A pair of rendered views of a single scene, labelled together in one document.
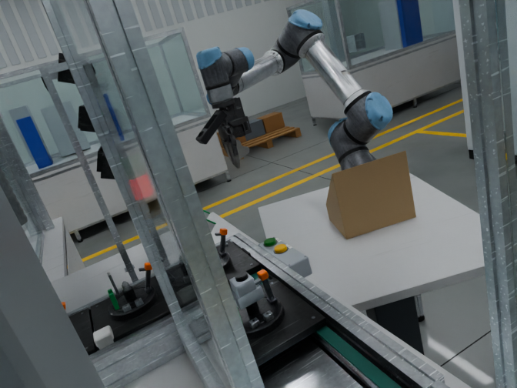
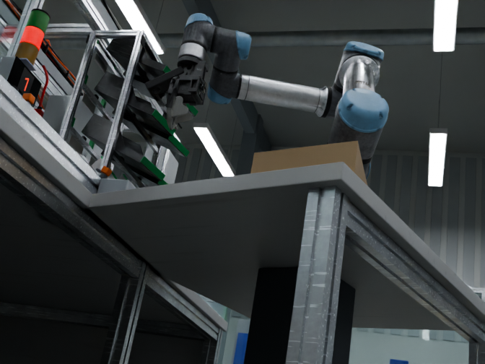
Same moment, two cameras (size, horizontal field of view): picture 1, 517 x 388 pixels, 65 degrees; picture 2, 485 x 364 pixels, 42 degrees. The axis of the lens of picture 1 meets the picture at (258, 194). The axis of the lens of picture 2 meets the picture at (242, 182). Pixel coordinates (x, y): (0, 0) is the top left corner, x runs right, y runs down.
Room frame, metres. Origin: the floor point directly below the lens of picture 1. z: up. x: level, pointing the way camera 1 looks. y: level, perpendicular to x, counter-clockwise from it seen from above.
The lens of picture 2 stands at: (0.18, -1.08, 0.45)
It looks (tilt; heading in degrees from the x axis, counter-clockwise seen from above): 23 degrees up; 38
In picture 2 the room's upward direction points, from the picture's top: 10 degrees clockwise
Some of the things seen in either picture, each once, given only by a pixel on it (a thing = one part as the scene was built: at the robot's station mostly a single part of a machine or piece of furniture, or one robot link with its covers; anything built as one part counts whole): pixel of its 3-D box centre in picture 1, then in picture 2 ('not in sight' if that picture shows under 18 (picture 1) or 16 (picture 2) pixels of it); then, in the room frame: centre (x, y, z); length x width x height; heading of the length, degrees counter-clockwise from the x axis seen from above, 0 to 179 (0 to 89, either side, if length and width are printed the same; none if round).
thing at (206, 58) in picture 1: (213, 68); (198, 35); (1.26, 0.02, 1.53); 0.09 x 0.08 x 0.11; 133
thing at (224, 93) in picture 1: (220, 95); (192, 58); (1.26, 0.03, 1.45); 0.08 x 0.08 x 0.05
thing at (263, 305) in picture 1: (255, 315); not in sight; (0.82, 0.09, 0.98); 0.14 x 0.14 x 0.02
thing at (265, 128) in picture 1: (257, 134); not in sight; (6.86, -0.27, 0.20); 1.20 x 0.80 x 0.41; 110
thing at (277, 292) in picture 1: (256, 321); not in sight; (0.82, 0.09, 0.96); 0.24 x 0.24 x 0.02; 21
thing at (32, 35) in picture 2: not in sight; (32, 39); (0.92, 0.25, 1.34); 0.05 x 0.05 x 0.05
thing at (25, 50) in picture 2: not in sight; (26, 55); (0.92, 0.25, 1.29); 0.05 x 0.05 x 0.05
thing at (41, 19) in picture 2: not in sight; (37, 23); (0.92, 0.25, 1.39); 0.05 x 0.05 x 0.05
